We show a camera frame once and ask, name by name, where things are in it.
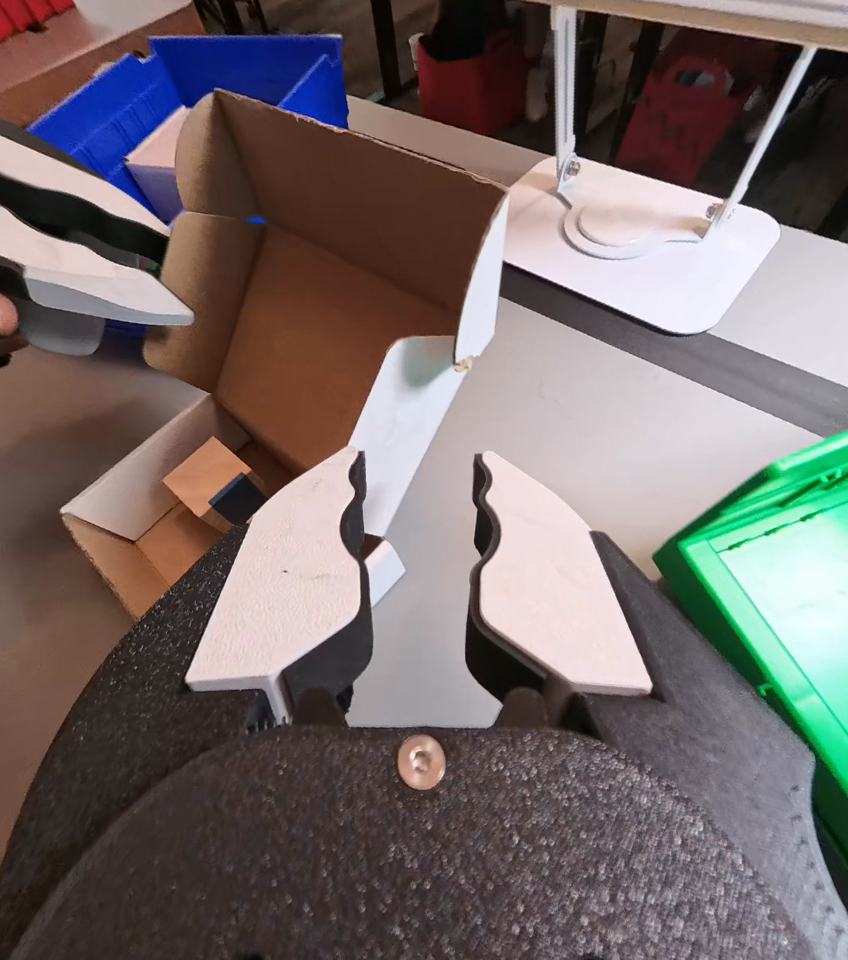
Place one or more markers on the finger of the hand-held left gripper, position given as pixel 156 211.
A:
pixel 93 289
pixel 41 169

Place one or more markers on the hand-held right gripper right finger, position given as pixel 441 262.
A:
pixel 559 600

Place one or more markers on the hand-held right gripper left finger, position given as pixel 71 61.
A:
pixel 281 592

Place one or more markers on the blue plastic bin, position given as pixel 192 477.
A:
pixel 131 97

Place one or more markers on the white cardboard box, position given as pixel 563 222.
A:
pixel 304 337
pixel 157 161

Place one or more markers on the blue cube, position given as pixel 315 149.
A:
pixel 240 504

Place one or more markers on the wooden cube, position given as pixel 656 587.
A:
pixel 202 472

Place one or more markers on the green plastic bin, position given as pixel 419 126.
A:
pixel 806 600

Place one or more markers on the white metal stand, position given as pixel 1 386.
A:
pixel 694 262

